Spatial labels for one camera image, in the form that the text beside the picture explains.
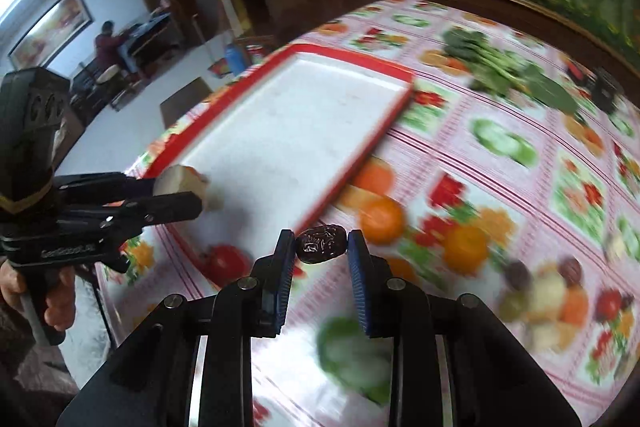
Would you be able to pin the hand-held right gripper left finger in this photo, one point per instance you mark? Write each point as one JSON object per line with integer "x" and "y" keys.
{"x": 281, "y": 287}

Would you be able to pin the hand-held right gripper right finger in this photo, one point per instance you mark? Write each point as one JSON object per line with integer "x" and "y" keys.
{"x": 361, "y": 287}

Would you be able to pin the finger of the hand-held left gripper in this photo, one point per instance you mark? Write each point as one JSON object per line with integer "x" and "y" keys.
{"x": 170, "y": 207}
{"x": 100, "y": 183}

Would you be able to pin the dark red date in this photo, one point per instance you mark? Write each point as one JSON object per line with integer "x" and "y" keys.
{"x": 320, "y": 244}

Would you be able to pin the red rimmed white tray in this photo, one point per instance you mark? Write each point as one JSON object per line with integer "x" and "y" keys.
{"x": 300, "y": 117}

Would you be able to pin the person's left forearm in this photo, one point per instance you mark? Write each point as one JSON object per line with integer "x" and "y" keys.
{"x": 25, "y": 367}

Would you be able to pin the person's left hand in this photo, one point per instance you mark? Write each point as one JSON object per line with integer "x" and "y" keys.
{"x": 61, "y": 297}

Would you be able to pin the red tomato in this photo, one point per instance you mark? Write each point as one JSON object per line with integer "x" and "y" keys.
{"x": 229, "y": 263}

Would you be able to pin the dark desk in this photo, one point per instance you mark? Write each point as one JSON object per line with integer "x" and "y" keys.
{"x": 147, "y": 42}

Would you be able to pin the dark purple round fruit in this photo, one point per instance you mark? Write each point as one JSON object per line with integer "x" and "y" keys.
{"x": 570, "y": 268}
{"x": 517, "y": 275}

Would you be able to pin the blue bucket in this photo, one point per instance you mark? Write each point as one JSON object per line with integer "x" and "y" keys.
{"x": 235, "y": 59}

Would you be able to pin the fruit print tablecloth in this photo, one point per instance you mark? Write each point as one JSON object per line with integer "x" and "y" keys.
{"x": 450, "y": 147}

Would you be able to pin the red container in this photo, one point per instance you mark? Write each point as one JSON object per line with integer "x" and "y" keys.
{"x": 255, "y": 55}

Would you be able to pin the bunch of leafy greens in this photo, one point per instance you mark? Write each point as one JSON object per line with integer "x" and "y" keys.
{"x": 487, "y": 59}

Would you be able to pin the large green leaf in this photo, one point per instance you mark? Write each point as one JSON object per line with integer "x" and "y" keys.
{"x": 552, "y": 94}

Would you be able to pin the red and black device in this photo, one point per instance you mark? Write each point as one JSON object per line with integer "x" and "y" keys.
{"x": 576, "y": 71}

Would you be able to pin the black box device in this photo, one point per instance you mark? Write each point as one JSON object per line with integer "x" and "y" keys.
{"x": 607, "y": 91}

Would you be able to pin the framed wall picture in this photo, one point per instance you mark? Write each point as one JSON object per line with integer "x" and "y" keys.
{"x": 50, "y": 27}

